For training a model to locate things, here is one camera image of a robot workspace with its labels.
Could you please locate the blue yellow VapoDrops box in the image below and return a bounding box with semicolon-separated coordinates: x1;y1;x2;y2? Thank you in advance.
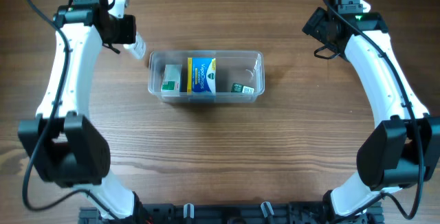
187;57;217;94

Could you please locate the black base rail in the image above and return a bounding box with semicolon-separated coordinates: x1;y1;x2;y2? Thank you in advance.
78;201;385;224

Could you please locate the right black cable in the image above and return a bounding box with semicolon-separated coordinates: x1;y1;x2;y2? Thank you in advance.
313;0;426;221

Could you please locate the small dark green box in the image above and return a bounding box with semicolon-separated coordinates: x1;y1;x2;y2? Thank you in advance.
231;83;255;94

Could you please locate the clear plastic container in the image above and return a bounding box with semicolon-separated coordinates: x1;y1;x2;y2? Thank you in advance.
148;50;265;103

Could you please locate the white green medicine box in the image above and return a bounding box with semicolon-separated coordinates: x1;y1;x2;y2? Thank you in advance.
161;65;182;96

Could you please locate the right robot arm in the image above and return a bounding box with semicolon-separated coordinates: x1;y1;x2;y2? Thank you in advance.
302;8;439;223

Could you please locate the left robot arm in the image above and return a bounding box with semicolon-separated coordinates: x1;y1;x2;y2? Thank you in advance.
18;3;153;223

